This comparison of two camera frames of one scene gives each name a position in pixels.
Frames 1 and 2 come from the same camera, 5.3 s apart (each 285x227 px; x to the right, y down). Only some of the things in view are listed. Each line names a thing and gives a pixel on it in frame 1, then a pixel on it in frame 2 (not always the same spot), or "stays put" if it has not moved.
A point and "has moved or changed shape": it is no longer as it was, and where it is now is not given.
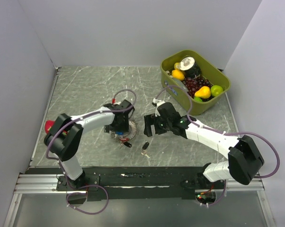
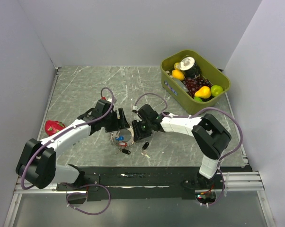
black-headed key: x=126 y=144 → x=125 y=151
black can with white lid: x=190 y=66 stays put
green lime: x=215 y=90 stays put
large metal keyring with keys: x=124 y=139 has moved or changed shape
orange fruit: x=177 y=73 stays put
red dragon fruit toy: x=48 y=125 stays put
